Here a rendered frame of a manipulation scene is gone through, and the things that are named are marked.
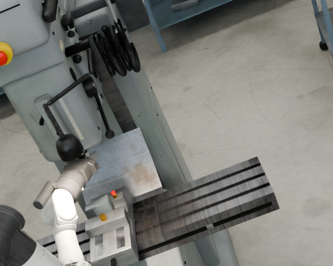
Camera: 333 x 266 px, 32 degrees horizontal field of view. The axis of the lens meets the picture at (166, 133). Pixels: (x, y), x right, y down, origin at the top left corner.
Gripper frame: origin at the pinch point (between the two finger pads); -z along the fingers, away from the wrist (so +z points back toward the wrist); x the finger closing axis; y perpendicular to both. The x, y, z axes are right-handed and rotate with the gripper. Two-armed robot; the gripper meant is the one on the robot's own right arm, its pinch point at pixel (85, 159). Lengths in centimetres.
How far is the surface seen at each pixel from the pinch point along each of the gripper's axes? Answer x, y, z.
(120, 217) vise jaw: -6.1, 21.8, 6.1
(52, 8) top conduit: -22, -56, 9
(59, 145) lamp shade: -13.0, -22.6, 22.9
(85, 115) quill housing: -11.6, -19.7, 4.0
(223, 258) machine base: -6, 103, -47
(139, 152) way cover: 2.6, 24.8, -34.7
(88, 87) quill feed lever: -9.8, -23.6, -6.3
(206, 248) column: -3, 91, -43
